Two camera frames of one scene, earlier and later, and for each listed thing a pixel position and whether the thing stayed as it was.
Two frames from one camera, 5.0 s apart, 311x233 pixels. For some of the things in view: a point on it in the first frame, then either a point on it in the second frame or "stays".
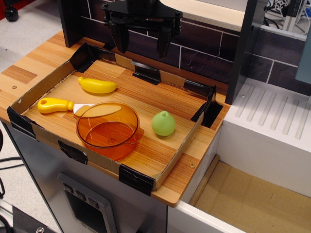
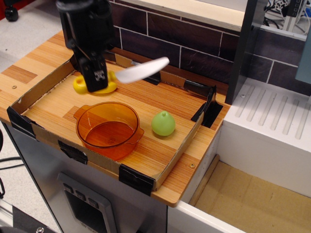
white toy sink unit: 255,177 stays
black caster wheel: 11,13 stays
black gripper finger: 120,35 → 94,69
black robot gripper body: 142,14 → 87,27
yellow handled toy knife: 47,105 → 142,70
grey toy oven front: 92,211 stays
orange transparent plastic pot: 112,137 stays
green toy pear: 163,124 stays
